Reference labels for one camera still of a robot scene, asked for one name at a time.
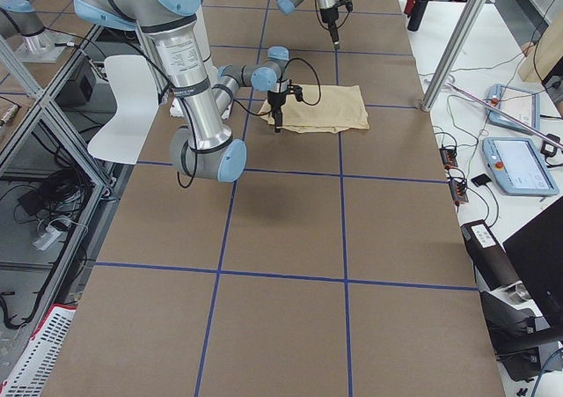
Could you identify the black monitor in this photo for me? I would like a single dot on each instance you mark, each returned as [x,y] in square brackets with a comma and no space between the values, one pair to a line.
[535,252]

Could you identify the near blue teach pendant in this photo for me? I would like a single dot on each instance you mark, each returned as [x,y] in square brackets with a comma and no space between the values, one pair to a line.
[517,168]

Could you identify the far blue teach pendant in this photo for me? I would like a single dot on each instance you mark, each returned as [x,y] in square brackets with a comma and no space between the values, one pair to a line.
[520,104]

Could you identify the pale yellow printed t-shirt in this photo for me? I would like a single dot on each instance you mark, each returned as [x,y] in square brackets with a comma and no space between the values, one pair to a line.
[340,108]

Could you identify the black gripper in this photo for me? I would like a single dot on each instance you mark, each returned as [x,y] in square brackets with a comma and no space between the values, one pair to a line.
[275,100]
[327,15]

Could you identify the black water bottle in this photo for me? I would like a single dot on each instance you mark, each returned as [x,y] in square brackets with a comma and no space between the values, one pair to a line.
[416,15]

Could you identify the blue teach pendant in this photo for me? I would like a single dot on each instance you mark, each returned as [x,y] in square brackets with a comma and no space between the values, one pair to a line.
[520,104]
[517,168]

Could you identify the white perforated basket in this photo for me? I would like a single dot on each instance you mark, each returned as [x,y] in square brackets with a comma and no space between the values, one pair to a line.
[32,370]

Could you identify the white plastic chair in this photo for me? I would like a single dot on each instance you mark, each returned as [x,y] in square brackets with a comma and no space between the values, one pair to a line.
[123,136]

